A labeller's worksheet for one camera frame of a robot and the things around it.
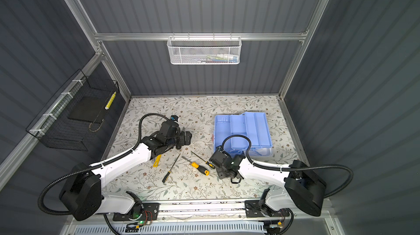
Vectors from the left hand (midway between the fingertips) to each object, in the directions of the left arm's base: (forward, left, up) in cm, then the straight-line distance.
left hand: (184, 134), depth 86 cm
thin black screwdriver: (-16, +9, -12) cm, 22 cm away
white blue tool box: (+4, -39, -1) cm, 39 cm away
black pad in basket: (+7, +43, +16) cm, 47 cm away
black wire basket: (0, +47, +16) cm, 50 cm away
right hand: (-16, -21, -11) cm, 28 cm away
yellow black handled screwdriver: (-15, -8, -10) cm, 20 cm away
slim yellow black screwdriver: (-11, -12, -12) cm, 20 cm away
